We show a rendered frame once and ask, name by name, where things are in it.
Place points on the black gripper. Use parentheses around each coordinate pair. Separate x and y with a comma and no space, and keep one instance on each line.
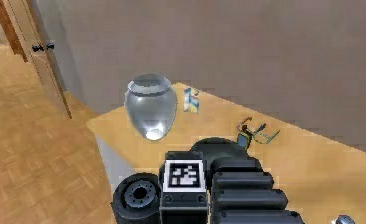
(137,196)

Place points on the tan wooden table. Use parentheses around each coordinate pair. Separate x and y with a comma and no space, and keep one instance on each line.
(307,166)

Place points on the blue white small card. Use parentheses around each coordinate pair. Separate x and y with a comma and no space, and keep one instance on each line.
(191,100)

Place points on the beige room door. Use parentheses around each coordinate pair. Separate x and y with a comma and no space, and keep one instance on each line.
(41,56)

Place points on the grey glass vase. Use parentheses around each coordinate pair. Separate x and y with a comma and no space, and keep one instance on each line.
(151,106)

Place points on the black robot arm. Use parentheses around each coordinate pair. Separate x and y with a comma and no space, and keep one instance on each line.
(231,196)

